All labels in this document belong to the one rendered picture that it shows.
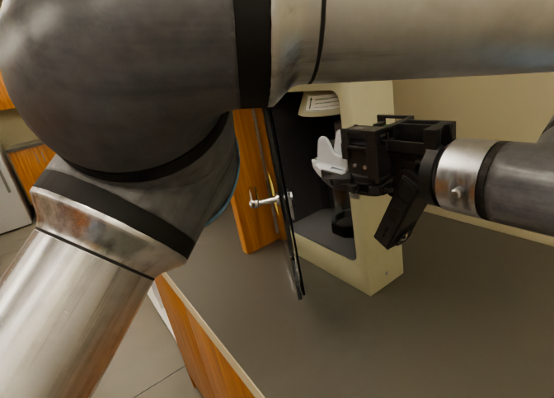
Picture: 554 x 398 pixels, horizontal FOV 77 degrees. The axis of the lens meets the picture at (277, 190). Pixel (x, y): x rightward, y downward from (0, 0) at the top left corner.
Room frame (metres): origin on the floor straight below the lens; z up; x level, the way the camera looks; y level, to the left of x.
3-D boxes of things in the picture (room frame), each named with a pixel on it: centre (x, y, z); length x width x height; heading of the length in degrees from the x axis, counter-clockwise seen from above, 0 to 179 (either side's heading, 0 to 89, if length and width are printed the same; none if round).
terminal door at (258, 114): (0.71, 0.01, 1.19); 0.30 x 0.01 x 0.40; 4
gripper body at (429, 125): (0.38, -0.15, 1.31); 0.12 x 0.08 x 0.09; 32
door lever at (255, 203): (0.63, 0.03, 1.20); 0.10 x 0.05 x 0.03; 4
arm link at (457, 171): (0.31, -0.19, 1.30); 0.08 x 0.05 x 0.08; 122
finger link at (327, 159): (0.46, -0.08, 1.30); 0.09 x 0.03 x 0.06; 32
